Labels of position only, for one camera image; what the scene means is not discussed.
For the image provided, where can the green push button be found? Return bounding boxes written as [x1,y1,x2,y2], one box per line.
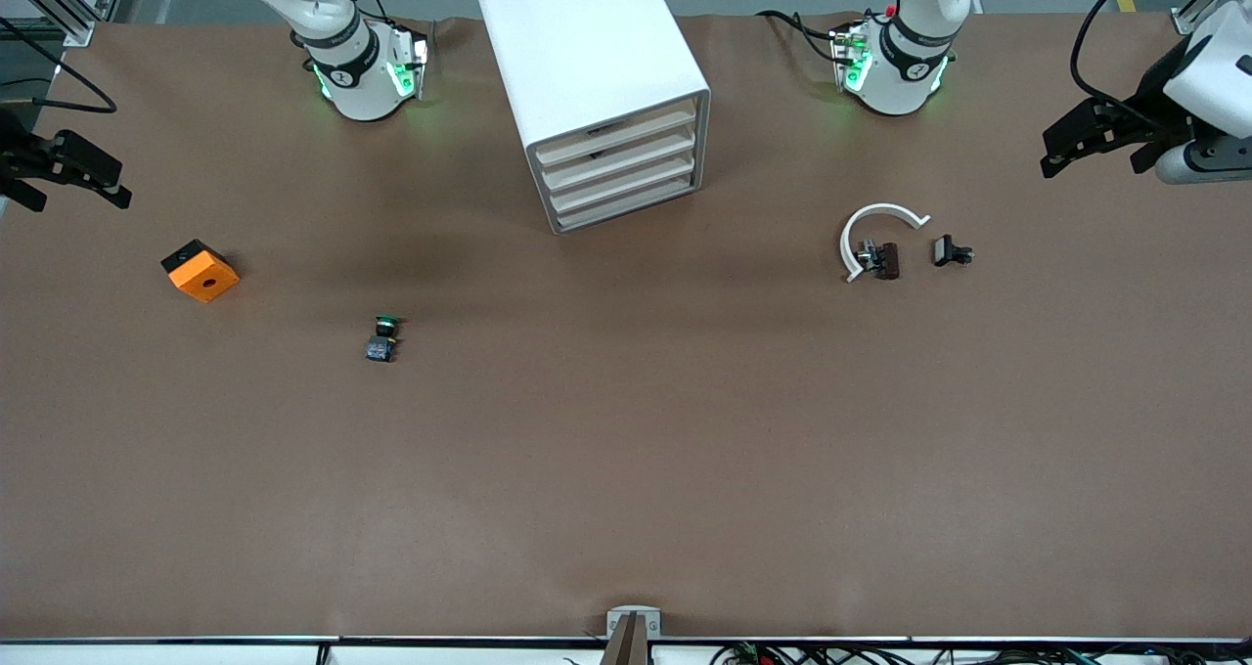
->
[365,314,402,363]

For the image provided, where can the orange box with hole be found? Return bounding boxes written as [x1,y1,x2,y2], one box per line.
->
[160,239,241,303]

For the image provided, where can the small brown component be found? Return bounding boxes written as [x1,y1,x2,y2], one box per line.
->
[857,240,901,281]

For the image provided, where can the white curved plastic part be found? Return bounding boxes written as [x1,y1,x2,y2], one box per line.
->
[839,202,931,284]

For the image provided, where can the brown table mat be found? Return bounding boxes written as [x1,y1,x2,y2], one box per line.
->
[0,12,1252,642]

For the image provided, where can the dark tapered pole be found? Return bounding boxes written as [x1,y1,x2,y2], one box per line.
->
[600,613,651,665]

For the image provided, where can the aluminium frame profile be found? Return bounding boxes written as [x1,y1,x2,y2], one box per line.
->
[0,0,133,48]
[1172,0,1224,36]

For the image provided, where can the black arm base cable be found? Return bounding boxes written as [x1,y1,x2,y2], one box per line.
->
[758,8,844,67]

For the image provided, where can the grey metal bracket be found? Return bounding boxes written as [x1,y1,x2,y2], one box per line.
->
[605,605,663,640]

